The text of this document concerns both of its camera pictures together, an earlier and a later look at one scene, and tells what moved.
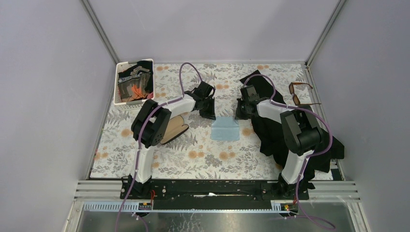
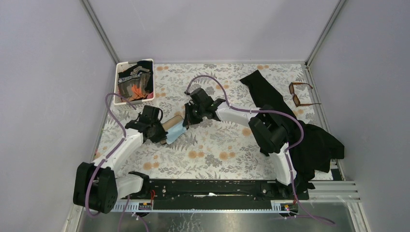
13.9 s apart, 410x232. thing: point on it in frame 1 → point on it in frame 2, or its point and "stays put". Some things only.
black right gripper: x=239 y=115 → x=189 y=120
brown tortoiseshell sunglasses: x=295 y=98 stays put
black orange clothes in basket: x=137 y=82 stays put
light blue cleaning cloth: x=225 y=128 → x=175 y=132
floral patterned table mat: x=200 y=148 stays put
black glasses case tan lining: x=175 y=127 stays put
